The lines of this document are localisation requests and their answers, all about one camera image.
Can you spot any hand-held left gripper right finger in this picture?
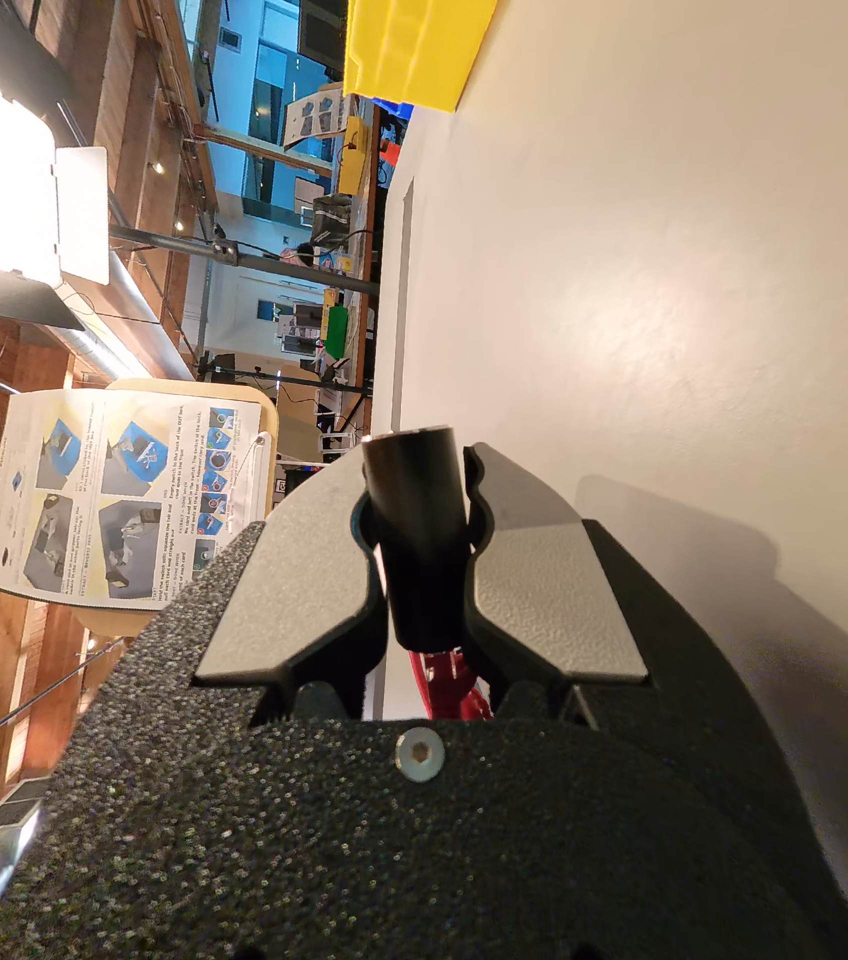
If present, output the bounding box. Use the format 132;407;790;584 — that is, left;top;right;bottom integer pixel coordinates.
463;443;650;688

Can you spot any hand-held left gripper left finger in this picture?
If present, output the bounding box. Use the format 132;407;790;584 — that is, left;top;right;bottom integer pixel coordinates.
195;455;388;688

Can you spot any black ethernet adapter hub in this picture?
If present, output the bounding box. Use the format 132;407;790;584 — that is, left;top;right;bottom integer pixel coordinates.
361;426;488;657

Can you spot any red ethernet cable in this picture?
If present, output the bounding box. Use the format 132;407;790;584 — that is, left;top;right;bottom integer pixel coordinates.
406;645;494;724

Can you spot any instruction sheet on stand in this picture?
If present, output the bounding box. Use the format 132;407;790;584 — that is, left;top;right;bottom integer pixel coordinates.
0;375;283;643

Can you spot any green box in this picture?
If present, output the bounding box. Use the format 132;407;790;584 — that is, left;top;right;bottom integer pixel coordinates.
324;305;353;363

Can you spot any yellow plastic bin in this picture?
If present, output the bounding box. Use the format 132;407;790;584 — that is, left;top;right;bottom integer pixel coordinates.
342;0;500;115

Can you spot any silver air duct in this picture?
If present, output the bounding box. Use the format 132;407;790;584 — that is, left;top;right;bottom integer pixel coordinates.
0;255;194;385

